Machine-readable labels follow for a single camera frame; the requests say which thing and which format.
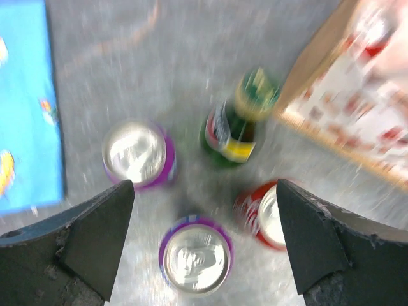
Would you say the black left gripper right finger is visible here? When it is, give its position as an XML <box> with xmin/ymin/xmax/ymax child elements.
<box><xmin>276</xmin><ymin>179</ymin><xmax>407</xmax><ymax>305</ymax></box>

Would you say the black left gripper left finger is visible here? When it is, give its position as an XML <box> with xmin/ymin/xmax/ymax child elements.
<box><xmin>1</xmin><ymin>180</ymin><xmax>135</xmax><ymax>305</ymax></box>

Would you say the red cola can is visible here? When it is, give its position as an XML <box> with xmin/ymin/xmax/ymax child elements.
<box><xmin>233</xmin><ymin>178</ymin><xmax>286</xmax><ymax>252</ymax></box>

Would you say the purple soda can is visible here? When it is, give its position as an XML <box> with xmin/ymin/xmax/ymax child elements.
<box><xmin>158</xmin><ymin>215</ymin><xmax>234</xmax><ymax>298</ymax></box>
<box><xmin>101</xmin><ymin>119</ymin><xmax>177</xmax><ymax>190</ymax></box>

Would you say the green glass bottle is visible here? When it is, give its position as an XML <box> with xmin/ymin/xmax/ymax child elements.
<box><xmin>200</xmin><ymin>66</ymin><xmax>281</xmax><ymax>169</ymax></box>

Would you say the canvas tote bag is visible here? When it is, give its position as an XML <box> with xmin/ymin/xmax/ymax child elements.
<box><xmin>273</xmin><ymin>1</ymin><xmax>407</xmax><ymax>189</ymax></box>

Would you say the blue patterned cloth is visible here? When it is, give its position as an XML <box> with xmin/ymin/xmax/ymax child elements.
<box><xmin>1</xmin><ymin>1</ymin><xmax>64</xmax><ymax>215</ymax></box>

